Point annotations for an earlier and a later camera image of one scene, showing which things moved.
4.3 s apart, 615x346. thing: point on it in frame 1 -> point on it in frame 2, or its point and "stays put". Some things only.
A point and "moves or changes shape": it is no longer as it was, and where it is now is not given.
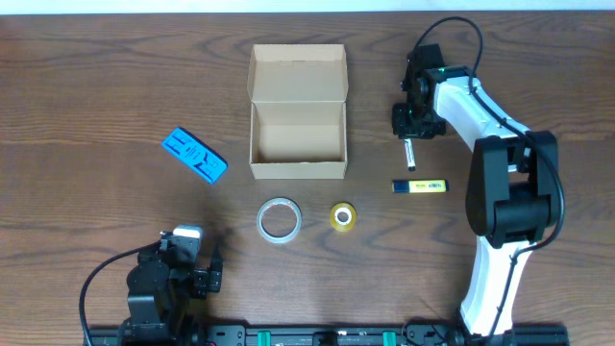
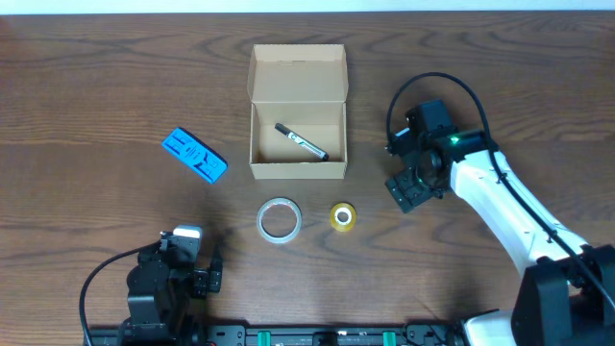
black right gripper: (402, 131) -> (405, 193)
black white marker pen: (409, 153) moves or changes shape
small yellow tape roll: (343, 216) stays put
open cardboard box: (298, 124) stays put
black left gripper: (209, 279) stays put
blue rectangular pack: (196, 155) stays put
